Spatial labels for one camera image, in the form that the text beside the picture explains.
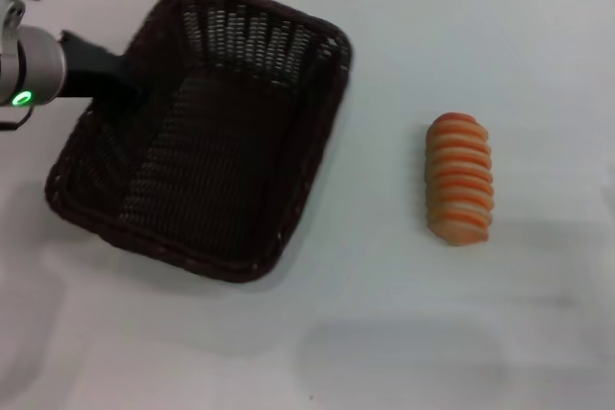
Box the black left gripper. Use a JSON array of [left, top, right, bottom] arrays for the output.
[[58, 30, 151, 111]]

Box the dark brown woven basket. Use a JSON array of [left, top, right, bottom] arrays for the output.
[[44, 0, 356, 285]]

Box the orange striped bread roll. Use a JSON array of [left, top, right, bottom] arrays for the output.
[[425, 111, 495, 247]]

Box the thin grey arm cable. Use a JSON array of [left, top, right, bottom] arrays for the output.
[[0, 106, 34, 132]]

